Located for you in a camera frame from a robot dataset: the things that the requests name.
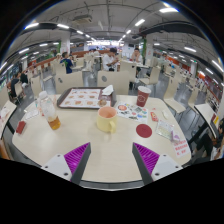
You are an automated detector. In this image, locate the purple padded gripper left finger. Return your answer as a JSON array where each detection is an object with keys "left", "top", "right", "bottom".
[{"left": 42, "top": 143, "right": 91, "bottom": 185}]

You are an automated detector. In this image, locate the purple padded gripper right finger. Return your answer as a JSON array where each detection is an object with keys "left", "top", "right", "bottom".
[{"left": 132, "top": 143, "right": 182, "bottom": 185}]

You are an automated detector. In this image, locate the red text table sticker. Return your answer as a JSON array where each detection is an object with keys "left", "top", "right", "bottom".
[{"left": 173, "top": 139, "right": 190, "bottom": 158}]

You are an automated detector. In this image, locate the round red coaster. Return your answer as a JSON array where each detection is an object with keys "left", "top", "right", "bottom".
[{"left": 136, "top": 124, "right": 152, "bottom": 138}]

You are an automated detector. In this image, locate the small red packet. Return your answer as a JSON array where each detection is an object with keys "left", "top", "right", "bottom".
[{"left": 150, "top": 112, "right": 158, "bottom": 122}]

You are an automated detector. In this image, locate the colourful sticker sheet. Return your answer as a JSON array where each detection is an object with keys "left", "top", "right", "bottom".
[{"left": 116, "top": 102, "right": 149, "bottom": 124}]

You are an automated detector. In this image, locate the yellow ceramic mug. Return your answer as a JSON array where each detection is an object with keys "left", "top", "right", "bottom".
[{"left": 97, "top": 106, "right": 117, "bottom": 133}]

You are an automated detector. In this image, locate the plastic bottle with amber liquid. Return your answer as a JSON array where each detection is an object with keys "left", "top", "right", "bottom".
[{"left": 39, "top": 91, "right": 61, "bottom": 130}]

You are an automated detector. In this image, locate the small red card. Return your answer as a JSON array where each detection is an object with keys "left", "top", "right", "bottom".
[{"left": 16, "top": 121, "right": 26, "bottom": 134}]

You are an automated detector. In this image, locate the white paper on left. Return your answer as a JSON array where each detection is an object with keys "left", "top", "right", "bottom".
[{"left": 25, "top": 109, "right": 39, "bottom": 120}]

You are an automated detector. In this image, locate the paper placemat with food pictures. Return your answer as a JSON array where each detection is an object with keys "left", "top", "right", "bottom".
[{"left": 60, "top": 88, "right": 111, "bottom": 108}]

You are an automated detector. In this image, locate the brown food tray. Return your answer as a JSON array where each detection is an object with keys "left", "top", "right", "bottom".
[{"left": 57, "top": 87, "right": 116, "bottom": 109}]

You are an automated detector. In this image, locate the red paper cup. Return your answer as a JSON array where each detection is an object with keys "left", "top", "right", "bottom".
[{"left": 137, "top": 86, "right": 151, "bottom": 107}]

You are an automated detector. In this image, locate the white crumpled napkin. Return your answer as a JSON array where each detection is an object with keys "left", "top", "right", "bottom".
[{"left": 102, "top": 85, "right": 114, "bottom": 96}]

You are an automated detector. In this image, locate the beige chair left front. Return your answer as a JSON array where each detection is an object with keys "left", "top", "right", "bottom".
[{"left": 55, "top": 71, "right": 84, "bottom": 94}]

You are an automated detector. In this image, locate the beige chair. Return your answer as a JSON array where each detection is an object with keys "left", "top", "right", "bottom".
[
  {"left": 97, "top": 71, "right": 129, "bottom": 95},
  {"left": 55, "top": 71, "right": 84, "bottom": 94},
  {"left": 139, "top": 67, "right": 160, "bottom": 85}
]

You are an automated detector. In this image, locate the beige chair right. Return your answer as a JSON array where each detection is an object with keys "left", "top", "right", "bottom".
[{"left": 139, "top": 67, "right": 160, "bottom": 85}]

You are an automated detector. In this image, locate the beige chair centre front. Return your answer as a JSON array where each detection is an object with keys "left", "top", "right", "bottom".
[{"left": 97, "top": 71, "right": 129, "bottom": 95}]

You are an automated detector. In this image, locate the person in black left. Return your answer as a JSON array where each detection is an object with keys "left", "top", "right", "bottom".
[{"left": 10, "top": 72, "right": 25, "bottom": 98}]

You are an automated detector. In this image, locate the person in blue shirt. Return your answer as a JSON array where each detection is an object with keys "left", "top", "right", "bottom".
[{"left": 60, "top": 52, "right": 73, "bottom": 74}]

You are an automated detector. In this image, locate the person in white shirt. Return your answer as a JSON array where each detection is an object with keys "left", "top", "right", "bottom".
[{"left": 102, "top": 48, "right": 118, "bottom": 71}]

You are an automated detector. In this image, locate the person in light top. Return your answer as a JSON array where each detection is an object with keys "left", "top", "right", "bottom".
[{"left": 131, "top": 48, "right": 143, "bottom": 63}]

